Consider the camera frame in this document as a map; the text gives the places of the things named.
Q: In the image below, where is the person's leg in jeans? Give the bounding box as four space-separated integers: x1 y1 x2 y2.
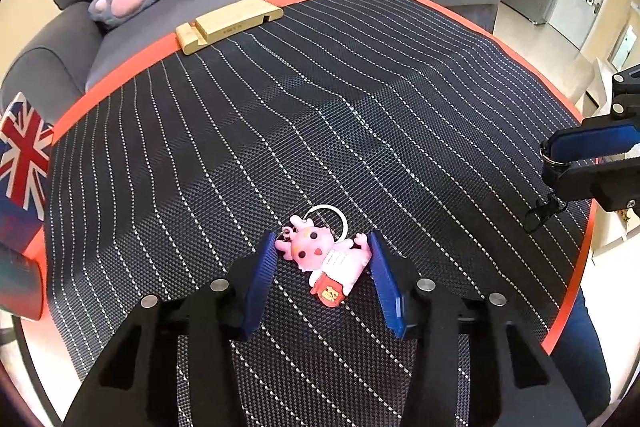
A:
550 292 613 423

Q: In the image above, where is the black keychain clasp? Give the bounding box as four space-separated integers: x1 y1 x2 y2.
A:
525 154 571 233

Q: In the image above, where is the pink cartoon keychain toy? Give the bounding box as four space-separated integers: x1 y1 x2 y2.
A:
275 203 373 308

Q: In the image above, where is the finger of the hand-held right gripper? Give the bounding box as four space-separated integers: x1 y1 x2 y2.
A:
542 152 640 212
540 64 640 165

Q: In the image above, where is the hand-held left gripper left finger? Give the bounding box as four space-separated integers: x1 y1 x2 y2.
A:
62 232 278 427

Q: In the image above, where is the white side cabinet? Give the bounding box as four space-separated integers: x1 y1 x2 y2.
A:
582 57 621 118

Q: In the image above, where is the wooden phone stand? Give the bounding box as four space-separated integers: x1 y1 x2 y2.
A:
175 0 284 56

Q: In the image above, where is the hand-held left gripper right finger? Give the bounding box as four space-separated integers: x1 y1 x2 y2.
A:
369 229 588 427

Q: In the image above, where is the black striped table mat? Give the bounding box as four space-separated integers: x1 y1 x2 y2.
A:
42 0 596 427

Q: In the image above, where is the union jack flag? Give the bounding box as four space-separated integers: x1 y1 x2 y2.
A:
0 92 55 253

